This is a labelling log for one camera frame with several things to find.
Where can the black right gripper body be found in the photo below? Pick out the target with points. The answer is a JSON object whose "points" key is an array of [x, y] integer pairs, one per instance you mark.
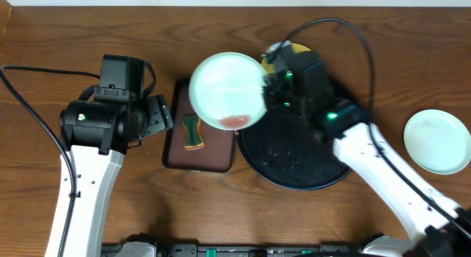
{"points": [[280, 97]]}

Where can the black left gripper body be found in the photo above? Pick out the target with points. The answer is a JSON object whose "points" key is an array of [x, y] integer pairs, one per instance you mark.
{"points": [[158, 115]]}

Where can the green orange sponge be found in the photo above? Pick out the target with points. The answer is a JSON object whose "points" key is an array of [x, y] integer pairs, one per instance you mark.
{"points": [[193, 133]]}

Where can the yellow plate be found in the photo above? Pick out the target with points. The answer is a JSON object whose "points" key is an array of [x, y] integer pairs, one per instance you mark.
{"points": [[296, 48]]}

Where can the light blue plate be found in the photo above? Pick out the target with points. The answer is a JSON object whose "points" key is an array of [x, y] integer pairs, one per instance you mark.
{"points": [[226, 91]]}

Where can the pale green plate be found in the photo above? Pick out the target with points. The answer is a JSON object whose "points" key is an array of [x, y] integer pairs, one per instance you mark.
{"points": [[437, 141]]}

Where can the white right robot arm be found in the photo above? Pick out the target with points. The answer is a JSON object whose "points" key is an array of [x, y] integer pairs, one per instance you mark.
{"points": [[436, 225]]}

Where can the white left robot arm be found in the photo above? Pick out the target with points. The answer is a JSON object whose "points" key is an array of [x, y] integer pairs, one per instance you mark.
{"points": [[97, 129]]}

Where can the round black tray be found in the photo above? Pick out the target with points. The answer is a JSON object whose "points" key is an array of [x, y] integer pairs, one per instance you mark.
{"points": [[280, 148]]}

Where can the rectangular brown tray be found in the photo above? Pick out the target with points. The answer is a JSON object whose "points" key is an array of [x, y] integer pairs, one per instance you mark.
{"points": [[215, 156]]}

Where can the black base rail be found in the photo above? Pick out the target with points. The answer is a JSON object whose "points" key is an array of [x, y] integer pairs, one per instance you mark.
{"points": [[143, 244]]}

